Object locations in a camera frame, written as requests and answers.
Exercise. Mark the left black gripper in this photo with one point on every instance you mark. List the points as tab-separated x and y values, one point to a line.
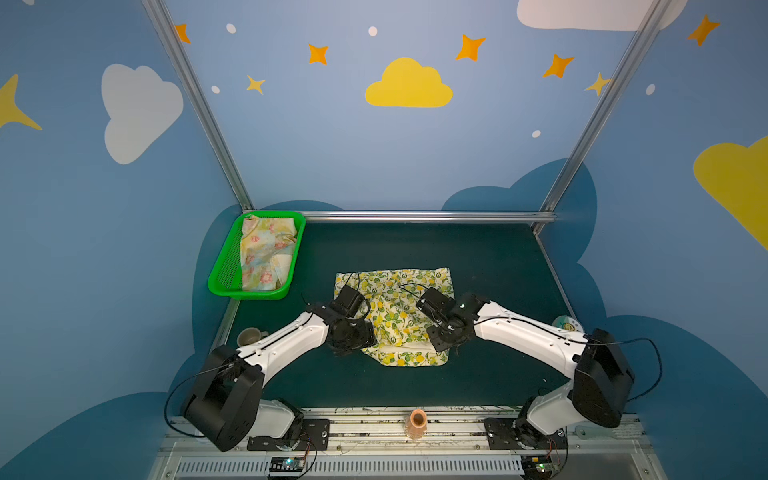
355	335

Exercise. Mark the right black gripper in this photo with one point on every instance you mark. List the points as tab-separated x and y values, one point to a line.
444	330

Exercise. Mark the lemon print skirt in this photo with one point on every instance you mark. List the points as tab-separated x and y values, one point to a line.
400	328

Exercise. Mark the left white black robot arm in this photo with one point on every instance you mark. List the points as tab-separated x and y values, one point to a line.
225	405

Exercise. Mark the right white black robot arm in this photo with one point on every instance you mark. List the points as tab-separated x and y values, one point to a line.
599	377

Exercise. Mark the beige ceramic mug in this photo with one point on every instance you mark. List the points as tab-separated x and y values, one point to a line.
249	336

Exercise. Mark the round green white tin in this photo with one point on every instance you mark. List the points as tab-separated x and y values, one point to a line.
565	322

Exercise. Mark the green plastic basket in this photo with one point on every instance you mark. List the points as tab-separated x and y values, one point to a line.
226	276

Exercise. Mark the pink floral skirt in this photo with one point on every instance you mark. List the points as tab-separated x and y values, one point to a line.
266	252

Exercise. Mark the orange ribbed cup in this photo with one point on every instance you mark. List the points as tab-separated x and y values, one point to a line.
416	424

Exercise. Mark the left controller board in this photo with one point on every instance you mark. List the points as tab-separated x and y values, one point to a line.
288	467

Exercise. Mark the controller board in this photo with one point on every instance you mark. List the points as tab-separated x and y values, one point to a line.
288	467
537	468

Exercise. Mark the right controller board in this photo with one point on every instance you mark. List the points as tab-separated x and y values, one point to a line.
537	468

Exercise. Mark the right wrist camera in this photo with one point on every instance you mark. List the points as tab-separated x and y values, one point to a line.
435	305

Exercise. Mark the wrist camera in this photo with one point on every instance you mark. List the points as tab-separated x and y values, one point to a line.
348	302
435	305

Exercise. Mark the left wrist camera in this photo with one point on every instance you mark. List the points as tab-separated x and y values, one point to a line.
348	302

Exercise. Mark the right side frame rail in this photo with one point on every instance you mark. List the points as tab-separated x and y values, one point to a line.
537	229

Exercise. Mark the left side frame rail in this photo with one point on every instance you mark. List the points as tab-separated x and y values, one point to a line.
225	327

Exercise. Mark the rear aluminium frame rail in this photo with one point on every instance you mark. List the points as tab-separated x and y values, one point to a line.
438	217

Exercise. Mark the front aluminium rail bed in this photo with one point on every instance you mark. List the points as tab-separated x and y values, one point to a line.
371	443

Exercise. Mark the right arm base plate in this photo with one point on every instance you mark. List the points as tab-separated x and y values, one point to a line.
503	434

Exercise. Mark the right aluminium frame post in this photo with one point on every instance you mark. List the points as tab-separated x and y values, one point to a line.
648	29

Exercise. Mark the aluminium frame post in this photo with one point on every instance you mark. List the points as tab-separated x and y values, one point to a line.
161	20
648	29

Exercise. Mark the left aluminium frame post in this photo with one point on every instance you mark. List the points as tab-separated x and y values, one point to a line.
161	20

